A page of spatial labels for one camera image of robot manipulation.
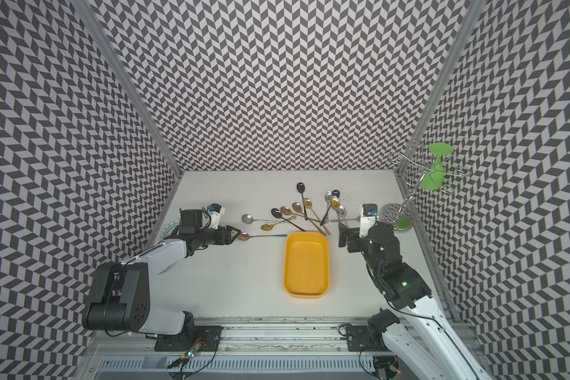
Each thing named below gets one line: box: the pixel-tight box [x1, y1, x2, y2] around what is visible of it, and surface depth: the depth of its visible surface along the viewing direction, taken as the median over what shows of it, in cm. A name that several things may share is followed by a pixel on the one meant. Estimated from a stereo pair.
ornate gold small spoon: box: [260, 215, 297, 232], surface depth 101 cm
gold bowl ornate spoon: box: [330, 195, 341, 221], surface depth 107 cm
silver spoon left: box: [241, 213, 280, 225], surface depth 103 cm
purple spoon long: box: [296, 182, 308, 221], surface depth 114 cm
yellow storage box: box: [283, 231, 330, 299], surface depth 90 cm
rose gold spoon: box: [292, 201, 327, 237], surface depth 107 cm
